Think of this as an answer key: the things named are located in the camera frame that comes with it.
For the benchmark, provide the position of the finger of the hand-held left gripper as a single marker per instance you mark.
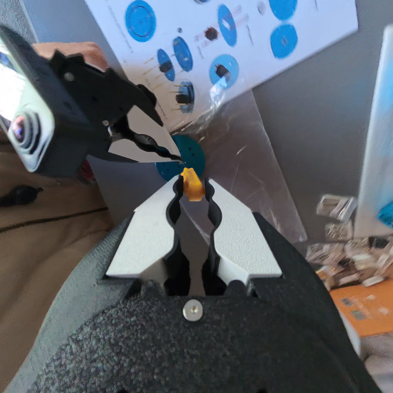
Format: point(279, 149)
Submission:
point(129, 152)
point(153, 129)

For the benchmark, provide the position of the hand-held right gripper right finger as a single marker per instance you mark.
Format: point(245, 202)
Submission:
point(245, 245)

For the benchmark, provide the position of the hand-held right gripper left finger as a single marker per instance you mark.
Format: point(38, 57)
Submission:
point(144, 245)

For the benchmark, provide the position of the blue round metal plate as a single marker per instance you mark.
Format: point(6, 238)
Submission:
point(193, 153)

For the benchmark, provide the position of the person's left hand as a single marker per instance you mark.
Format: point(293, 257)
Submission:
point(92, 53)

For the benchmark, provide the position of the clear plastic bag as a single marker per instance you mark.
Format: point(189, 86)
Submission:
point(245, 147)

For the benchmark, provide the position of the pile of small parts bags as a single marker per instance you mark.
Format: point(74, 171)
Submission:
point(347, 254)

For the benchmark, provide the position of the orange white cardboard box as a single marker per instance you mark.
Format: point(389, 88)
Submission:
point(368, 310)

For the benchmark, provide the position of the assembly guide booklet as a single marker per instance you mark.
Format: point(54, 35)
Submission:
point(276, 61)

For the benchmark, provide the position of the white foam sheet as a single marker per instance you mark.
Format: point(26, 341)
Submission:
point(377, 122)

